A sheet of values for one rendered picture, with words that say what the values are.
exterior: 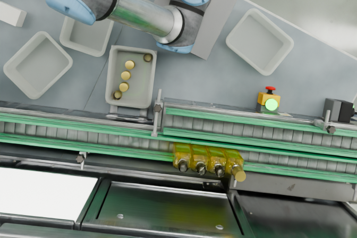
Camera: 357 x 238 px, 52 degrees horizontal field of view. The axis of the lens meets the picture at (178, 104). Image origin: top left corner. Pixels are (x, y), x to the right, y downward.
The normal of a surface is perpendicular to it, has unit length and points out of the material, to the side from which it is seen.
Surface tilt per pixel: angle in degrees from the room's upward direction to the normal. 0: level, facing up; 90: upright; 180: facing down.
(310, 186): 0
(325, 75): 0
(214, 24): 1
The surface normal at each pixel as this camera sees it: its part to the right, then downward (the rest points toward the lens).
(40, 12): 0.03, 0.16
